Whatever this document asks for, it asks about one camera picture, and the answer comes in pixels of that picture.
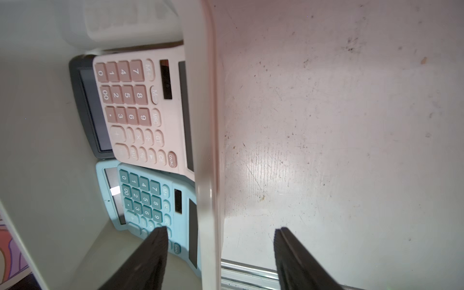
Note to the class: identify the cream plastic storage box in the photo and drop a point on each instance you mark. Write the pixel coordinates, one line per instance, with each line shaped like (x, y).
(50, 197)

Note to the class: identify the black calculator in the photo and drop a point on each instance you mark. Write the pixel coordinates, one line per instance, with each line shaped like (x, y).
(86, 97)

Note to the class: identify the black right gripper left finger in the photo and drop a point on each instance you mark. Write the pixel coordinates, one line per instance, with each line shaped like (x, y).
(145, 268)

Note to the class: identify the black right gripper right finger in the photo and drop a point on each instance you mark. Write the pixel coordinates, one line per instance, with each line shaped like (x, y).
(297, 269)

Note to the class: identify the light blue calculator face down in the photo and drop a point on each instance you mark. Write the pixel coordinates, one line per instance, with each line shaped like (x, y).
(140, 200)

